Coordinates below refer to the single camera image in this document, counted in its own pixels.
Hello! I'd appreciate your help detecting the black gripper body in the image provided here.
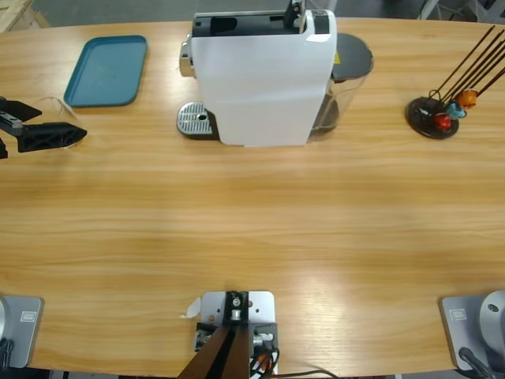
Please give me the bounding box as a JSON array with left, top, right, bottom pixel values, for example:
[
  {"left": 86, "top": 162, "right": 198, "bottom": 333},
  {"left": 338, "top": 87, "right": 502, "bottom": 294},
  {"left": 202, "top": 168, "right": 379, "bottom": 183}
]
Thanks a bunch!
[{"left": 0, "top": 113, "right": 24, "bottom": 160}]

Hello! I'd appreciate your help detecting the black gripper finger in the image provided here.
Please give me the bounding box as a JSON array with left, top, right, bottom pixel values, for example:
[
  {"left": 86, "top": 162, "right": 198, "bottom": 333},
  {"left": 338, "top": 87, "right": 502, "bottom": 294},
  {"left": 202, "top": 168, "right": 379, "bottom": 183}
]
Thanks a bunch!
[
  {"left": 0, "top": 96, "right": 43, "bottom": 122},
  {"left": 17, "top": 122, "right": 89, "bottom": 154}
]

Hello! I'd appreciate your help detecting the clear drinking glass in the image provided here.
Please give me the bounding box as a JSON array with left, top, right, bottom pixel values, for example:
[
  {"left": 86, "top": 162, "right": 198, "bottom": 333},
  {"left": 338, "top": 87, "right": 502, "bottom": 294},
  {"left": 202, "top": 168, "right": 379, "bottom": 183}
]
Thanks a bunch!
[{"left": 33, "top": 94, "right": 80, "bottom": 152}]

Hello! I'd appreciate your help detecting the white capsule coffee machine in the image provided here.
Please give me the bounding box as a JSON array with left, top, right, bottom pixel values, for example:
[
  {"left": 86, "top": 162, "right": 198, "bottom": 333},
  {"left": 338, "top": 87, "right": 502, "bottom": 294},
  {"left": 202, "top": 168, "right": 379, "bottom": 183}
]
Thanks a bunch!
[{"left": 176, "top": 0, "right": 339, "bottom": 149}]

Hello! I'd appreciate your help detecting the blue coffee capsule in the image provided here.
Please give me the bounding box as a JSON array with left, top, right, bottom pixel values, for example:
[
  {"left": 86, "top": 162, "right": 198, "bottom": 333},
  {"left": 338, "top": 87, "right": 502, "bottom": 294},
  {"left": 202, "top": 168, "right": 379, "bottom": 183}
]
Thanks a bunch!
[{"left": 444, "top": 101, "right": 468, "bottom": 120}]

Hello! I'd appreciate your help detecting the orange coffee capsule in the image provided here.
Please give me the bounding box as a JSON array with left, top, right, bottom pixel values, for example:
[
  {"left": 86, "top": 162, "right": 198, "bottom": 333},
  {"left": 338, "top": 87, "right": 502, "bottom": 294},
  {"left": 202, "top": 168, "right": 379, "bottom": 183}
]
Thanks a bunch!
[{"left": 456, "top": 89, "right": 480, "bottom": 110}]

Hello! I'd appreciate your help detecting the teal plastic tray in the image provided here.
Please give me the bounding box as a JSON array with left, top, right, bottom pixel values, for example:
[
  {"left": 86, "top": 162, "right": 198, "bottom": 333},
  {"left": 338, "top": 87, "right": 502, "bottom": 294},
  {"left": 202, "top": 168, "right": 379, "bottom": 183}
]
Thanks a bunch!
[{"left": 62, "top": 35, "right": 149, "bottom": 108}]

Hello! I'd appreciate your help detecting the wooden pallet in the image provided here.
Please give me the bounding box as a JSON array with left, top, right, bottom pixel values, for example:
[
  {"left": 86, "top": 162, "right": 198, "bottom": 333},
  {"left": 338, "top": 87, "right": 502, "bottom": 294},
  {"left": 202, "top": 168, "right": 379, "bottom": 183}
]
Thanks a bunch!
[{"left": 0, "top": 0, "right": 51, "bottom": 35}]

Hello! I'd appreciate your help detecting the silver slotted drip tray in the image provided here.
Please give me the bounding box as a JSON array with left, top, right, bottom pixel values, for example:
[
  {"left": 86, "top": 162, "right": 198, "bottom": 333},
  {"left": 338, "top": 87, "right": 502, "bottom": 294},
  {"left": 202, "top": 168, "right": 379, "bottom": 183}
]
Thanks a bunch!
[{"left": 176, "top": 101, "right": 220, "bottom": 141}]

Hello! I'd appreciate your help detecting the white paper scrap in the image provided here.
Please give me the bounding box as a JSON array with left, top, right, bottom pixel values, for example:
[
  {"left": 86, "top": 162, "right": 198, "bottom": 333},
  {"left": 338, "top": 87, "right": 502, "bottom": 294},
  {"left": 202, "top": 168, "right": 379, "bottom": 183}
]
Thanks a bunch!
[{"left": 180, "top": 296, "right": 203, "bottom": 320}]

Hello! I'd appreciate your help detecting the clear water tank dark lid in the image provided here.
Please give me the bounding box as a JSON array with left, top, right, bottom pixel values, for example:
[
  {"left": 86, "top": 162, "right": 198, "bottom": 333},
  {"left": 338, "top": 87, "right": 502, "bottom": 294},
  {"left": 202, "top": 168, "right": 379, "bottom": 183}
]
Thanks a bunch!
[{"left": 309, "top": 32, "right": 375, "bottom": 143}]

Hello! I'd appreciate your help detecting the black capsule holder with rods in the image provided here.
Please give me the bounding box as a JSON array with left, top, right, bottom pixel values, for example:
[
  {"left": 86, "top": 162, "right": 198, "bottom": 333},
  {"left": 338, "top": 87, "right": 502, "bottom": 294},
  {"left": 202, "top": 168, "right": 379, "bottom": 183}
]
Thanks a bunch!
[{"left": 405, "top": 25, "right": 505, "bottom": 140}]

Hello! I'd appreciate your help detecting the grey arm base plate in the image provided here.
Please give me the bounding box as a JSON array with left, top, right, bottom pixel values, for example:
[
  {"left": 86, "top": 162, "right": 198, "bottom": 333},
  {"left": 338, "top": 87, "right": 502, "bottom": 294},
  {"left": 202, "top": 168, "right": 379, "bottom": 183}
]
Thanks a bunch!
[
  {"left": 440, "top": 290, "right": 505, "bottom": 372},
  {"left": 0, "top": 295, "right": 46, "bottom": 369}
]

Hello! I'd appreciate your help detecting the black cable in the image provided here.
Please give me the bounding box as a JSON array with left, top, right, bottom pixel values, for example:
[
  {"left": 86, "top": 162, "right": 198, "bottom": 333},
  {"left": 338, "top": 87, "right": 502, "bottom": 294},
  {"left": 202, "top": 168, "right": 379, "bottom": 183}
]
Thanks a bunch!
[
  {"left": 271, "top": 367, "right": 339, "bottom": 379},
  {"left": 459, "top": 346, "right": 496, "bottom": 379},
  {"left": 0, "top": 337, "right": 16, "bottom": 369}
]

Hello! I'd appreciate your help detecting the white mount plate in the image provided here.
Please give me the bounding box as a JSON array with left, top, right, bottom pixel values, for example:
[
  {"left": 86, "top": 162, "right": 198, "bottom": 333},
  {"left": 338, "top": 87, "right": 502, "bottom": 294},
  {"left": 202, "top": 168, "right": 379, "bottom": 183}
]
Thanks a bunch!
[{"left": 195, "top": 291, "right": 280, "bottom": 376}]

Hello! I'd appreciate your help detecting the dark camera post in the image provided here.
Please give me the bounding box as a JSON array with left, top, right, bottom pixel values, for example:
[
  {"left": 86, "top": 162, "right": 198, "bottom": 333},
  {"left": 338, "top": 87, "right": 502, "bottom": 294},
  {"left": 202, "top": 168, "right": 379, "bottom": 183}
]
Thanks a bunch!
[{"left": 176, "top": 291, "right": 253, "bottom": 379}]

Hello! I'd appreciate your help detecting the orange cable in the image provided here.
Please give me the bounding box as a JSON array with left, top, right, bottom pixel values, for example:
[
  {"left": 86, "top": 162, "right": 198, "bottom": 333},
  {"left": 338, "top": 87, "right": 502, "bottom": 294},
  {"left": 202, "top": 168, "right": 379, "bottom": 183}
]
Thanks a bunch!
[{"left": 250, "top": 349, "right": 279, "bottom": 376}]

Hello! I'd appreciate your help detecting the white metal frame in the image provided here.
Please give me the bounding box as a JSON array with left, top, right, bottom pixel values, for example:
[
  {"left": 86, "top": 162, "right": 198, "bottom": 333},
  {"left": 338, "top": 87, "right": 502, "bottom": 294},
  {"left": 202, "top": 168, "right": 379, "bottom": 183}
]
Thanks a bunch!
[{"left": 417, "top": 0, "right": 505, "bottom": 23}]

